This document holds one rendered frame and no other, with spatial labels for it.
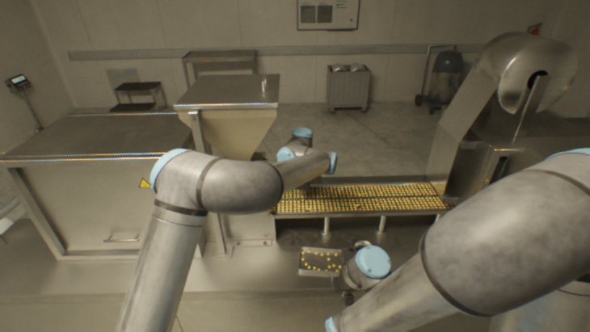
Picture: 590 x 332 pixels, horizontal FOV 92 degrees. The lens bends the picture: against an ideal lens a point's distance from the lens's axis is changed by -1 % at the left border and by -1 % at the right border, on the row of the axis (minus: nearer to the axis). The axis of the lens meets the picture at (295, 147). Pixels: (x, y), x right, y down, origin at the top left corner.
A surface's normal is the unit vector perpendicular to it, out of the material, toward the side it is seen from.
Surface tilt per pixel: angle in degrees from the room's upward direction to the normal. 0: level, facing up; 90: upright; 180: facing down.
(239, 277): 0
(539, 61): 90
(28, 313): 90
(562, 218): 40
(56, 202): 90
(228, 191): 60
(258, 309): 90
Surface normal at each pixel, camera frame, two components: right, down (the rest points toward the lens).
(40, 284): -0.01, -0.86
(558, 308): -0.55, 0.35
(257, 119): 0.03, 0.81
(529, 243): -0.39, -0.21
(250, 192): 0.47, 0.01
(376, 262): 0.13, -0.66
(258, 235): 0.02, 0.51
